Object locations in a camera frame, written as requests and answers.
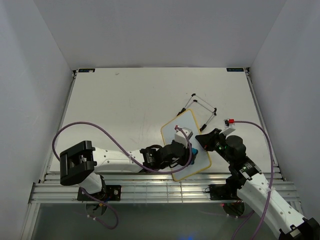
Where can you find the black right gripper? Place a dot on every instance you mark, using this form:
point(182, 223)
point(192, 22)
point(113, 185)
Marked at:
point(207, 140)

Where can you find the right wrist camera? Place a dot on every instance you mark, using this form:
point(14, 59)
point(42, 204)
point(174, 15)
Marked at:
point(229, 126)

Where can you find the blue label sticker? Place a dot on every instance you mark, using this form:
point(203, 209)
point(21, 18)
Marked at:
point(234, 69)
point(86, 70)

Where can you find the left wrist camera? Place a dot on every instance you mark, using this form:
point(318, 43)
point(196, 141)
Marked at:
point(182, 135)

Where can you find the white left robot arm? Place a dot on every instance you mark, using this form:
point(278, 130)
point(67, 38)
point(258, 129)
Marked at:
point(81, 163)

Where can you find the blue whiteboard eraser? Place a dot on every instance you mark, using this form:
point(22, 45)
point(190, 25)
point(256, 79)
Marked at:
point(194, 155)

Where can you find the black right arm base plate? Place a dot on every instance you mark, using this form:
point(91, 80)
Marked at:
point(222, 192)

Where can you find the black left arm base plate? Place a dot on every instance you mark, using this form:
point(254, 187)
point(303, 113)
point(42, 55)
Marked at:
point(110, 193)

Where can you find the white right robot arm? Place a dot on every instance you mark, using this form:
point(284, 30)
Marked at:
point(248, 183)

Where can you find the aluminium frame rails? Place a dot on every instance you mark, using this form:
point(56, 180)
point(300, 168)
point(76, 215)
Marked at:
point(132, 104)

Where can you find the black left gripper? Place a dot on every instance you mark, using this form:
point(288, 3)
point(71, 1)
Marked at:
point(185, 158)

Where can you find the wire whiteboard stand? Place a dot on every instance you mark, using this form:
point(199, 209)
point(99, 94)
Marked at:
point(204, 111)

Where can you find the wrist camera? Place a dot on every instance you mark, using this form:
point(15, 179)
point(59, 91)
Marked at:
point(182, 135)
point(229, 126)

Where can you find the yellow framed small whiteboard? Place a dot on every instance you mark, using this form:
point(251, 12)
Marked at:
point(187, 120)

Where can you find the blue label sticker left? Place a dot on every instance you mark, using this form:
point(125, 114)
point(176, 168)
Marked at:
point(86, 70)

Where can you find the blue label sticker right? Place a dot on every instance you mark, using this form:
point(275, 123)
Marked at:
point(234, 69)

